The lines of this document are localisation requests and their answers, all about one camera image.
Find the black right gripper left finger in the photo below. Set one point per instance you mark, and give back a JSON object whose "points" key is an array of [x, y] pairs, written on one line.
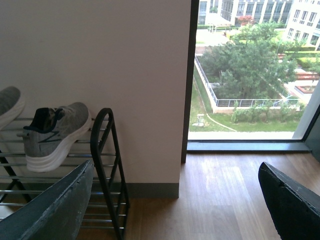
{"points": [[55, 214]]}

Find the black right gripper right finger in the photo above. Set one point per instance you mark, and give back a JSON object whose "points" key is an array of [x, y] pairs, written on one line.
{"points": [[294, 209]]}

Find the grey knit sneaker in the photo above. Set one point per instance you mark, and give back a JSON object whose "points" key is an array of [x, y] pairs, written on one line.
{"points": [[12, 103], [51, 134]]}

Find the black metal shoe rack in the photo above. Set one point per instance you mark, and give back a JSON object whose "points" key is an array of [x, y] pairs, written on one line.
{"points": [[108, 206]]}

